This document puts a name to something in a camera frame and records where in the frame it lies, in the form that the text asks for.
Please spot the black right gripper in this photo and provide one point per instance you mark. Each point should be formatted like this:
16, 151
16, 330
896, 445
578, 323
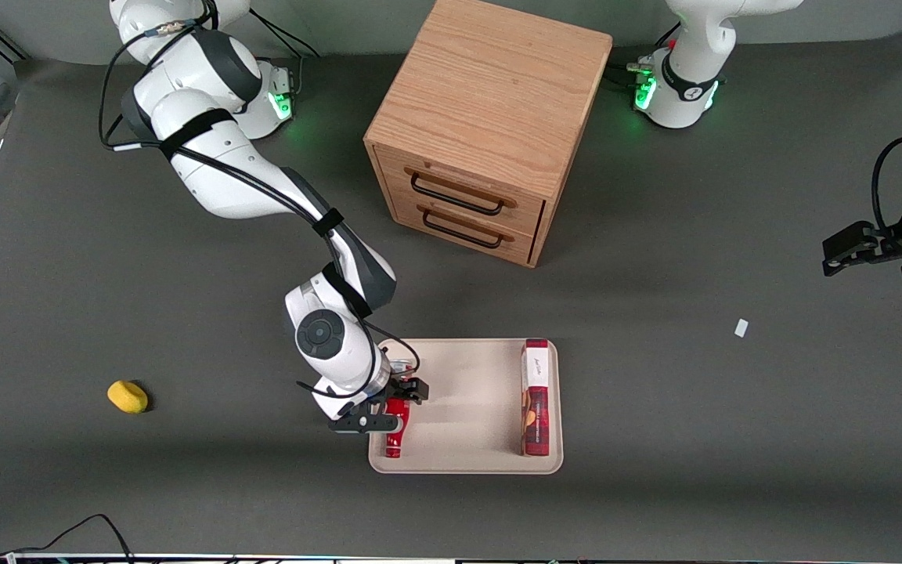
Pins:
402, 386

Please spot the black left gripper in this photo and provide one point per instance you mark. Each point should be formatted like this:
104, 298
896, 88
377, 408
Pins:
894, 243

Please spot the red ketchup bottle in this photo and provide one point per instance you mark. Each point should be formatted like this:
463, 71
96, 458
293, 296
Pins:
396, 440

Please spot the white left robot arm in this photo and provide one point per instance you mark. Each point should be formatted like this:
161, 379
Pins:
694, 70

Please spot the beige plastic tray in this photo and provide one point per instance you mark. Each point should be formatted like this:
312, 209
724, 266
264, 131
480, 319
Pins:
467, 407

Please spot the small white paper scrap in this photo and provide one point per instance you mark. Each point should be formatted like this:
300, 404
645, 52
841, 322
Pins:
741, 328

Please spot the red white cookie box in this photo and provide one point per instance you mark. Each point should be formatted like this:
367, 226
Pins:
535, 399

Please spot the yellow lemon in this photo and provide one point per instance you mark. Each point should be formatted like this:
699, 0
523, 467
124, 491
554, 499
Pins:
128, 397

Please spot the wooden drawer cabinet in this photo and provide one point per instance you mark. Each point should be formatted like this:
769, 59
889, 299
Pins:
498, 86

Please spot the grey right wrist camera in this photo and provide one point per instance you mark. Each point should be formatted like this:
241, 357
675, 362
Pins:
365, 424

